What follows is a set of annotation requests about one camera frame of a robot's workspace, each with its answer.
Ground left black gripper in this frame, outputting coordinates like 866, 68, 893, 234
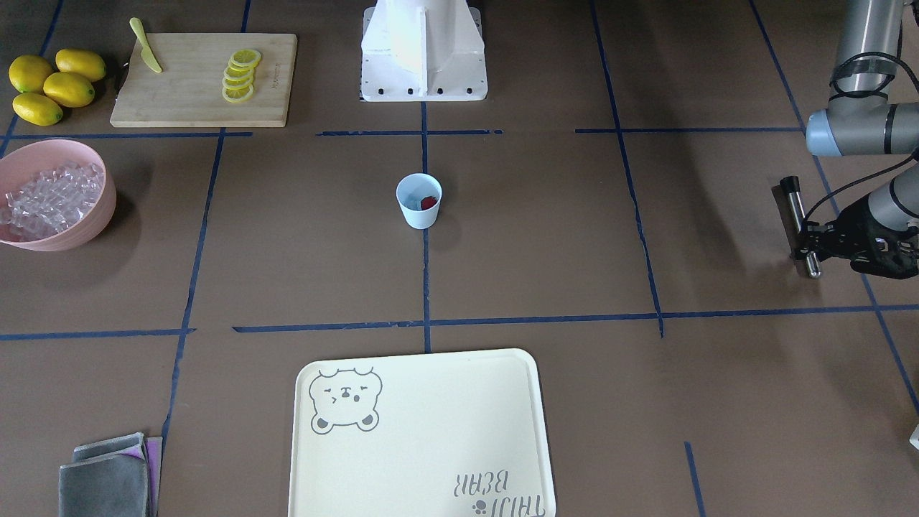
793, 204, 918, 279

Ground light blue cup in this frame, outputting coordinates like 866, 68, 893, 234
395, 172, 443, 230

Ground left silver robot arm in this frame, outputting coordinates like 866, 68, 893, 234
779, 1, 918, 279

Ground pink bowl of ice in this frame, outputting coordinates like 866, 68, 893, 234
1, 139, 117, 251

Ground steel muddler black tip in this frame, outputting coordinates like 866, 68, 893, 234
779, 176, 823, 279

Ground cream bear tray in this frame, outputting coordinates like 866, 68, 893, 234
286, 349, 557, 516

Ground lemon slices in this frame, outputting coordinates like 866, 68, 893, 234
221, 48, 263, 104

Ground wooden cutting board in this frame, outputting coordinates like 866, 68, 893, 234
111, 33, 298, 128

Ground yellow plastic knife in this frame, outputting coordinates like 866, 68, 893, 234
129, 17, 164, 73

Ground grey folded cloth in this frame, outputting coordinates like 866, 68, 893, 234
58, 432, 163, 516

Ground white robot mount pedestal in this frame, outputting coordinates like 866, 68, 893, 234
359, 1, 488, 103

